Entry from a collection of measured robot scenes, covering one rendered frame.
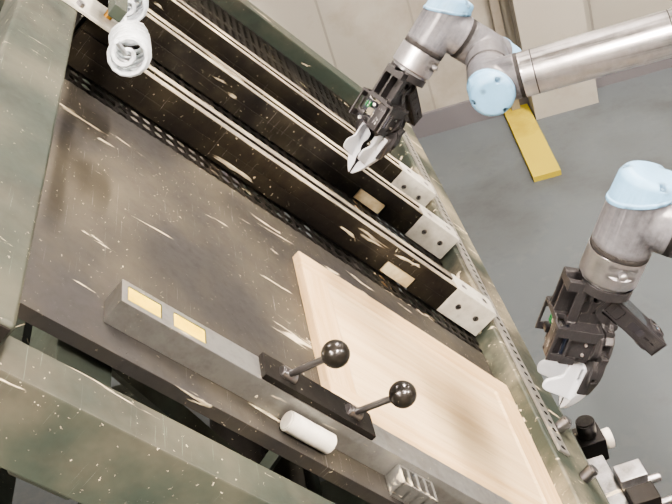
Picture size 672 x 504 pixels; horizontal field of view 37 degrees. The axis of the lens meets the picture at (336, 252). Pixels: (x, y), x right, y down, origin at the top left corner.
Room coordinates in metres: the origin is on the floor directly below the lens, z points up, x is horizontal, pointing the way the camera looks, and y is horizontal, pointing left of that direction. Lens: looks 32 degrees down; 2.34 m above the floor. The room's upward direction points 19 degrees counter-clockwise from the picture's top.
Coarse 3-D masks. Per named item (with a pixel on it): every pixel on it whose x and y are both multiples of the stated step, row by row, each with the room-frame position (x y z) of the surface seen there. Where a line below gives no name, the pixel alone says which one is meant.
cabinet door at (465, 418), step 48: (336, 288) 1.53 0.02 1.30; (336, 336) 1.35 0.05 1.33; (384, 336) 1.47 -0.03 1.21; (336, 384) 1.20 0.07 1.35; (384, 384) 1.30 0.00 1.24; (432, 384) 1.40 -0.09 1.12; (480, 384) 1.52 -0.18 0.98; (432, 432) 1.23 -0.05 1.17; (480, 432) 1.33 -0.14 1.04; (528, 432) 1.43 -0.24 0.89; (480, 480) 1.16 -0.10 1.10; (528, 480) 1.26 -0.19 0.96
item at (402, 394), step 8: (392, 384) 1.05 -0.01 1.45; (400, 384) 1.04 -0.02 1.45; (408, 384) 1.04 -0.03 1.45; (392, 392) 1.03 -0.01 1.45; (400, 392) 1.03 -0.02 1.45; (408, 392) 1.03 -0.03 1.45; (416, 392) 1.04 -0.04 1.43; (376, 400) 1.07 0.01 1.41; (384, 400) 1.05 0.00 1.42; (392, 400) 1.03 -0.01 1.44; (400, 400) 1.02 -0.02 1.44; (408, 400) 1.02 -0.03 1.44; (352, 408) 1.09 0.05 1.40; (360, 408) 1.08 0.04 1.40; (368, 408) 1.07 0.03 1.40; (352, 416) 1.08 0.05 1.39; (360, 416) 1.08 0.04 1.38
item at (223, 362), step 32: (128, 320) 1.07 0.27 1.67; (160, 320) 1.08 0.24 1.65; (192, 320) 1.12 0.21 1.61; (160, 352) 1.07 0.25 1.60; (192, 352) 1.07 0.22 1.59; (224, 352) 1.08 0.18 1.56; (224, 384) 1.07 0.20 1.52; (256, 384) 1.07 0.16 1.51; (320, 416) 1.07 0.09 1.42; (352, 448) 1.07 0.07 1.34; (384, 448) 1.07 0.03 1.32; (416, 448) 1.11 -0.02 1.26; (448, 480) 1.08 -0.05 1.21
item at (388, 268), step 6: (384, 264) 1.78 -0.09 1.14; (390, 264) 1.78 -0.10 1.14; (384, 270) 1.78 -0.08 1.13; (390, 270) 1.78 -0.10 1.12; (396, 270) 1.78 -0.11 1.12; (402, 270) 1.78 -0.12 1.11; (390, 276) 1.78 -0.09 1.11; (396, 276) 1.78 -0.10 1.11; (402, 276) 1.78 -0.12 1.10; (408, 276) 1.78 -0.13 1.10; (402, 282) 1.78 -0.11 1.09; (408, 282) 1.78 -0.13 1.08
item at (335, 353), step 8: (328, 344) 1.04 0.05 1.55; (336, 344) 1.04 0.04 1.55; (344, 344) 1.04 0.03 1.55; (328, 352) 1.03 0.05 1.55; (336, 352) 1.03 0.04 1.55; (344, 352) 1.03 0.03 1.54; (312, 360) 1.07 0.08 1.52; (320, 360) 1.05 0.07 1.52; (328, 360) 1.03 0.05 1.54; (336, 360) 1.02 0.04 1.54; (344, 360) 1.02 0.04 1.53; (280, 368) 1.10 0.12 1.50; (288, 368) 1.09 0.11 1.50; (296, 368) 1.08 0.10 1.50; (304, 368) 1.07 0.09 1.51; (336, 368) 1.03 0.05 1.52; (288, 376) 1.09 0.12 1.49; (296, 376) 1.09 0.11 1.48
